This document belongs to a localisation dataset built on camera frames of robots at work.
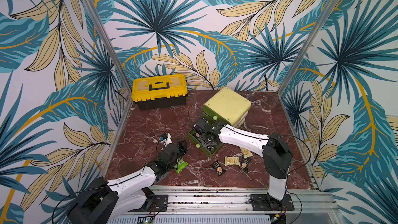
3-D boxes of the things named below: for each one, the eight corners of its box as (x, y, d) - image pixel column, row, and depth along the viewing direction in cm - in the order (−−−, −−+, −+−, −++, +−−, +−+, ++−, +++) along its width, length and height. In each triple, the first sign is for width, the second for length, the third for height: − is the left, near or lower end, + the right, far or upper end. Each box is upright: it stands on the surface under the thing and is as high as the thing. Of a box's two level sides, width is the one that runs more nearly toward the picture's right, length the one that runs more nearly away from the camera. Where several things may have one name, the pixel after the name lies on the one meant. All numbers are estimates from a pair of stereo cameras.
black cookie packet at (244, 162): (240, 171, 85) (241, 170, 84) (238, 156, 91) (239, 154, 89) (252, 171, 85) (253, 170, 84) (249, 156, 91) (250, 154, 89)
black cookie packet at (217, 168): (220, 177, 83) (220, 175, 82) (210, 165, 87) (210, 164, 86) (225, 171, 85) (226, 170, 84) (216, 160, 89) (216, 159, 87)
